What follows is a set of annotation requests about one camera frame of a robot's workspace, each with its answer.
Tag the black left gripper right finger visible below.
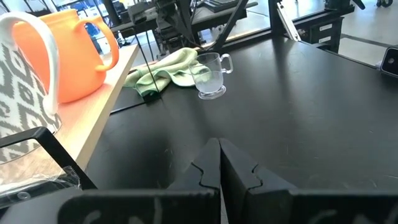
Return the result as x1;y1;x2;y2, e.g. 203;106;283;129
219;138;299;192

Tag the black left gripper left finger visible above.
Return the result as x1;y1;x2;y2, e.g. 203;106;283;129
169;138;222;192

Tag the clear glass cup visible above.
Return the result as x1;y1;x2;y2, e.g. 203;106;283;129
188;52;234;101

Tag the orange mug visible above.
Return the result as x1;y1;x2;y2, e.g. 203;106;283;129
12;8;121;105

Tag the white grey patterned mug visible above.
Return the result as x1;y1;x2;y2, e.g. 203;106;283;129
0;11;63;164

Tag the wooden shelf with black legs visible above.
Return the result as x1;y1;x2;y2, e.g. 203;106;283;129
0;30;162;209

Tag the light green cloth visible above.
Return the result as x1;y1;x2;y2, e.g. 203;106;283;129
123;47;212;97

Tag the black cabinet with white labels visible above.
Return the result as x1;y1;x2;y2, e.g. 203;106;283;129
297;15;345;54

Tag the black aluminium table frame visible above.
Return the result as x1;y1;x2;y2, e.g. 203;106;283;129
203;0;357;54

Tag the white table-level camera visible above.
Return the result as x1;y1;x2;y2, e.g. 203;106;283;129
379;46;398;78

